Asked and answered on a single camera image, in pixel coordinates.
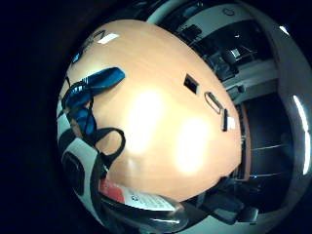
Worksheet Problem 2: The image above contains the black and white small box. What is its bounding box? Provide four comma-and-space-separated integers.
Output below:
221, 108, 237, 133

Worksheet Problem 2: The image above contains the white desk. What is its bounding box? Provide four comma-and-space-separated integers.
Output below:
180, 3, 258, 37

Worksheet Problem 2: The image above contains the black office chair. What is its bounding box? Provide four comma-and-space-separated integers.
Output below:
200, 180, 261, 226
207, 45, 244, 83

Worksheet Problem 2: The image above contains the black table socket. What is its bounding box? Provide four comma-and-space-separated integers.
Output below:
183, 73, 200, 96

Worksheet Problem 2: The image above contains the small ceiling lamp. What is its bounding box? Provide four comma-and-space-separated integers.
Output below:
278, 24, 291, 36

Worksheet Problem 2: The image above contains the long ceiling lamp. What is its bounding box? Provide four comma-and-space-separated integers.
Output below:
292, 95, 312, 176

